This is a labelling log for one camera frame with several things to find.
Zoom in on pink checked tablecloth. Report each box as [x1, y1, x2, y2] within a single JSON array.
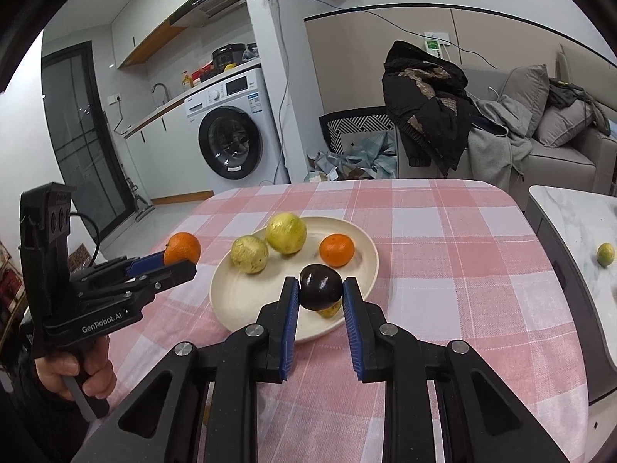
[[72, 178, 591, 463]]

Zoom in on marble side table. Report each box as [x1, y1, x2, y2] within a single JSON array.
[[525, 184, 617, 403]]

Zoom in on wooden shoe rack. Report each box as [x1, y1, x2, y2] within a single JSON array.
[[0, 238, 25, 372]]

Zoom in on orange mandarin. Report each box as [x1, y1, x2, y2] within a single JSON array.
[[319, 234, 355, 268], [164, 232, 201, 266]]

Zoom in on white wall cabinets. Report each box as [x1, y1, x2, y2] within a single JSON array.
[[112, 0, 244, 69]]

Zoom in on cream round plate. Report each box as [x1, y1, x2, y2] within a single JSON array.
[[210, 216, 379, 344]]

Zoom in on small green-yellow guava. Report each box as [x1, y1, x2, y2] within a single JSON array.
[[231, 235, 269, 274]]

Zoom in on white washing machine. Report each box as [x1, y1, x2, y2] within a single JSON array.
[[184, 68, 290, 194]]

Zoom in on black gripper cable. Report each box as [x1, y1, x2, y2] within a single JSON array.
[[67, 211, 99, 268]]

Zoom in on black rice cooker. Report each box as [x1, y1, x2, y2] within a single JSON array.
[[212, 44, 246, 71]]

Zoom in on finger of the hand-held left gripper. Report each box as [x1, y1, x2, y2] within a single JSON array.
[[126, 251, 169, 277], [130, 259, 197, 300]]

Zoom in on person's left forearm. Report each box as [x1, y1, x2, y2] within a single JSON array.
[[0, 347, 97, 463]]

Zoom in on person's left hand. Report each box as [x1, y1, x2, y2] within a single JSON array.
[[34, 335, 116, 399]]

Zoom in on dark purple plum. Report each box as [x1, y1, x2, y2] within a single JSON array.
[[299, 264, 344, 310]]

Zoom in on flat grey pillow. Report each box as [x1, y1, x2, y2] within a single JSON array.
[[535, 101, 596, 148]]

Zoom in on black patterned storage basket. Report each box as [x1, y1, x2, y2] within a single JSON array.
[[319, 113, 398, 179]]

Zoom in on brown longan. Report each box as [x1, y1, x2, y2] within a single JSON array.
[[315, 299, 344, 319]]

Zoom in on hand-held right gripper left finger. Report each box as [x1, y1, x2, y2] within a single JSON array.
[[72, 276, 300, 463]]

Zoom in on black jacket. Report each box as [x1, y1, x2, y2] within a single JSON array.
[[382, 40, 483, 177]]

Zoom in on black glass door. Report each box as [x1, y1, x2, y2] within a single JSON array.
[[42, 42, 136, 237]]

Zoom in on long black wall cable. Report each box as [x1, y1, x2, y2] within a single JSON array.
[[277, 0, 502, 71]]

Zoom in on grey sofa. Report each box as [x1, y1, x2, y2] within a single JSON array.
[[455, 43, 617, 198]]

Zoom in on tall grey pillow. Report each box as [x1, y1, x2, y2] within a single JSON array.
[[499, 64, 550, 138]]

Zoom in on floor mop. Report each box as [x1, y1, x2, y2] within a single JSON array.
[[103, 111, 155, 223]]

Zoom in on large green-yellow guava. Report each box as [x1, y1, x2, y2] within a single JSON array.
[[266, 213, 308, 255]]

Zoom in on white kitchen base cabinet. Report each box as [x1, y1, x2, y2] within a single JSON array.
[[124, 106, 215, 206]]

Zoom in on dark green clothing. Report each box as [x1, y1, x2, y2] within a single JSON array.
[[547, 78, 610, 131]]

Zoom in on grey hooded garment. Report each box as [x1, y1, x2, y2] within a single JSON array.
[[467, 96, 533, 194]]

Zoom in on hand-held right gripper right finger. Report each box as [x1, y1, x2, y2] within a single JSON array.
[[341, 277, 572, 463]]

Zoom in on light blue cloth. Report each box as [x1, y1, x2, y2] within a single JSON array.
[[308, 132, 398, 184]]

